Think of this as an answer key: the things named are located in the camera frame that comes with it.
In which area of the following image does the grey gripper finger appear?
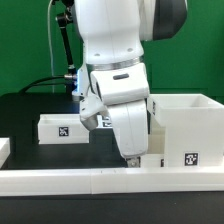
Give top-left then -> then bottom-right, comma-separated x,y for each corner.
126,157 -> 140,168

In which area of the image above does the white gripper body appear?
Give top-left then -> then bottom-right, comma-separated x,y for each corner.
107,100 -> 148,159

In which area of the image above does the white front drawer box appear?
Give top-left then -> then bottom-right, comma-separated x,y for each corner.
140,154 -> 164,168

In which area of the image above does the white drawer box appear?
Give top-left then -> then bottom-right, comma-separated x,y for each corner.
140,154 -> 164,168
38,114 -> 89,144

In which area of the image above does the white drawer cabinet frame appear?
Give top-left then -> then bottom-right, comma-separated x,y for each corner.
148,94 -> 224,167

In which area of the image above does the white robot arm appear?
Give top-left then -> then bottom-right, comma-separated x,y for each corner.
56,0 -> 187,167

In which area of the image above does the printed marker sheet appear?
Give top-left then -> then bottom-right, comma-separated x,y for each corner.
97,115 -> 112,128

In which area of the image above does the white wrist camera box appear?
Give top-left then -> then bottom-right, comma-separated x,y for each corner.
79,94 -> 106,131

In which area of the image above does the black cable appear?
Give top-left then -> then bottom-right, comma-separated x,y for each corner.
18,75 -> 78,95

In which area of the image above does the white front fence rail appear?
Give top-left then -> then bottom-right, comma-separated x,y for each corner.
0,167 -> 224,196

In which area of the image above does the white fence rail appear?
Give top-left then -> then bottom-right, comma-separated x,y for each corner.
0,138 -> 10,168
0,167 -> 224,196

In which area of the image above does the white left fence rail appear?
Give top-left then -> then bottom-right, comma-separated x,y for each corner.
0,138 -> 10,168

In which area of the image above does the white hanging cable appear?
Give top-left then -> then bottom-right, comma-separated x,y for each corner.
46,0 -> 56,94

